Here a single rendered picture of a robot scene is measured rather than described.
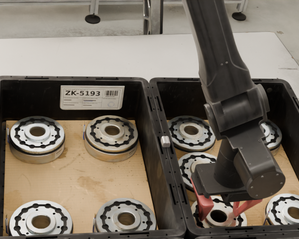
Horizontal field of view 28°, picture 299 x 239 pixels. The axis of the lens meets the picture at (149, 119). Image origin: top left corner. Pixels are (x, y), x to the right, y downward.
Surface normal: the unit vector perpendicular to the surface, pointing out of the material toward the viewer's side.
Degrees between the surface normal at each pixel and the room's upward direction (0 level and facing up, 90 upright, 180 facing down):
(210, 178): 0
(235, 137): 24
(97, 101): 90
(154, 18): 65
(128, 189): 0
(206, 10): 81
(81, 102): 90
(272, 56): 0
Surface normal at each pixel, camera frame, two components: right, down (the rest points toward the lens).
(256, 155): -0.25, -0.62
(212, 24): 0.20, 0.52
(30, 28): 0.13, -0.76
